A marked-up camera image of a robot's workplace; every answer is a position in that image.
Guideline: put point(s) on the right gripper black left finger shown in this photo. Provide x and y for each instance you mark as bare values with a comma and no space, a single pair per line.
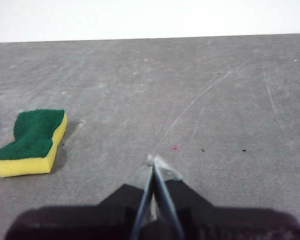
90,222

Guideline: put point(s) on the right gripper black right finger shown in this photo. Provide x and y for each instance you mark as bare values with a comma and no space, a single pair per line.
227,225

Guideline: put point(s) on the yellow sponge with green scourer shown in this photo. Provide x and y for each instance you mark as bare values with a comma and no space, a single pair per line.
32,135

